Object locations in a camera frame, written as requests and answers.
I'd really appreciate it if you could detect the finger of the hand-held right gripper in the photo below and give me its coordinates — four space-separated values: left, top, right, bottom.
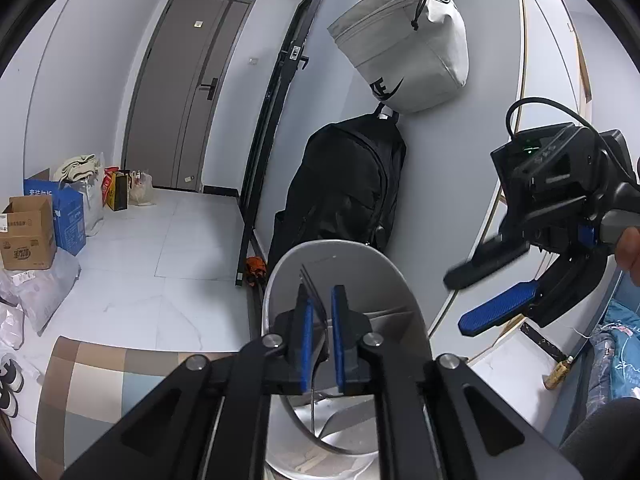
444 232 532 291
457 254 609 338

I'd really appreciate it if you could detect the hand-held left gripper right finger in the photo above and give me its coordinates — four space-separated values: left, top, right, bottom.
331 284 583 480

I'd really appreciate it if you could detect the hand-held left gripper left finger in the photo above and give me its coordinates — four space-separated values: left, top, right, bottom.
60 284 317 480

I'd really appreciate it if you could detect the grey metal utensil holder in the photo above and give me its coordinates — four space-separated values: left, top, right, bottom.
261 240 435 480

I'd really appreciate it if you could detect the grey shoulder bag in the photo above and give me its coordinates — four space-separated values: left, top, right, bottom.
327 0 470 114

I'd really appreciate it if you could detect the person's right hand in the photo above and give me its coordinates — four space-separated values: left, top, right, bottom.
615 226 640 287

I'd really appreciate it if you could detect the small brown bottle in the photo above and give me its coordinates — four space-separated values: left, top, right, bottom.
544 356 575 390

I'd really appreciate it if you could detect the orange folded item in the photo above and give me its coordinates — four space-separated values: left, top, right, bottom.
245 256 271 287

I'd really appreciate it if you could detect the blue printed blanket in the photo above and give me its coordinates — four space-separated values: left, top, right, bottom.
590 299 640 407

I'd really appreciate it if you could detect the black backpack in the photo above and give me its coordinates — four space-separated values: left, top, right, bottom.
267 102 407 282

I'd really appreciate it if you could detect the dark cloth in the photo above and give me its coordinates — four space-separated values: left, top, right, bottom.
557 397 640 480

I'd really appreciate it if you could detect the checkered floor mat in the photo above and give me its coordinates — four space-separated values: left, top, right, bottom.
35 336 242 467

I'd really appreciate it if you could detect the small white plastic bag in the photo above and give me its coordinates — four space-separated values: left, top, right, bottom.
129 170 157 207

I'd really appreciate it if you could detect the yellow black paper bag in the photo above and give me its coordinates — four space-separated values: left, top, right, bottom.
106 170 132 212

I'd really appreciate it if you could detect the red paper bag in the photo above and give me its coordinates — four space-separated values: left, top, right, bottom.
102 166 121 206

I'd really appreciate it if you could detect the white plastic sack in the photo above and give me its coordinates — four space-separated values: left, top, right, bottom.
60 152 106 237

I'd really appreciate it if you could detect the grey mailer bag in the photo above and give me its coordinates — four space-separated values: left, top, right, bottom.
17 247 81 336

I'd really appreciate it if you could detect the blue cardboard box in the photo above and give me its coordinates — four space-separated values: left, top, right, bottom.
23 167 87 256

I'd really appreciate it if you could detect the grey door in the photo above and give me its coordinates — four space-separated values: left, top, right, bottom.
122 0 254 194

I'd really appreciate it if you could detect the beige cloth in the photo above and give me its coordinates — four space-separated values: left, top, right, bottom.
54 154 96 184

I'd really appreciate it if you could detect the black white shoe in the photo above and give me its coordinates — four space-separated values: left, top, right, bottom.
0 385 21 419
0 352 25 394

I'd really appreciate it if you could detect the brown cardboard box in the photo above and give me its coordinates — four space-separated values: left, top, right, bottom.
0 195 57 271

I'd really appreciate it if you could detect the white mailer bag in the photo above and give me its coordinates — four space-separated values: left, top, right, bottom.
0 270 27 352

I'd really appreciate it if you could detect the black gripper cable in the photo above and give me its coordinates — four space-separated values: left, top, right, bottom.
506 97 627 181

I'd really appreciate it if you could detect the black metal frame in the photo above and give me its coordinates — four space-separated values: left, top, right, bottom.
234 0 341 289

